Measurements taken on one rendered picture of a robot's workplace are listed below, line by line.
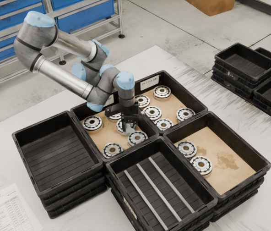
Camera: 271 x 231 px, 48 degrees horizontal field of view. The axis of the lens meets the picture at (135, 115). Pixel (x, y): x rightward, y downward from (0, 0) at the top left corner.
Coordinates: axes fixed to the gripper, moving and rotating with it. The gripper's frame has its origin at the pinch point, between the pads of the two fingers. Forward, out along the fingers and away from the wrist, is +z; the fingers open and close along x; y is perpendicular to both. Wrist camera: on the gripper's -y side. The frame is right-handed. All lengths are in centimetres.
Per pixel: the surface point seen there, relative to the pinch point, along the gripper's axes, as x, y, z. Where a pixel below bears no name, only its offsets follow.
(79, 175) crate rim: -33.5, -14.8, -8.0
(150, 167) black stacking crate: -20.1, 14.4, 2.0
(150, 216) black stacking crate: -44.1, 15.7, 2.1
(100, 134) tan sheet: -2.0, -12.5, 2.0
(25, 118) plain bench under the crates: 18, -64, 15
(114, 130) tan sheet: 1.3, -5.8, 2.0
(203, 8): 292, 66, 79
